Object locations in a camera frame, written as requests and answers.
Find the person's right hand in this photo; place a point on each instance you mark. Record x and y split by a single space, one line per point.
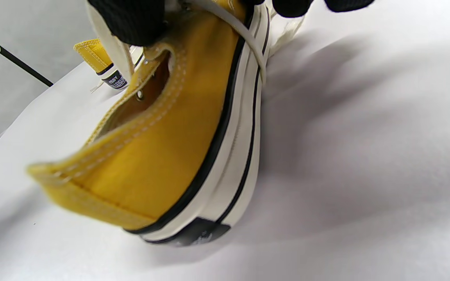
131 21

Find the yellow canvas shoe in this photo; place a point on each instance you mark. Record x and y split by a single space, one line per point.
92 54
162 156

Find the thin black pole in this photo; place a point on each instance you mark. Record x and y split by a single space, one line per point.
14 58

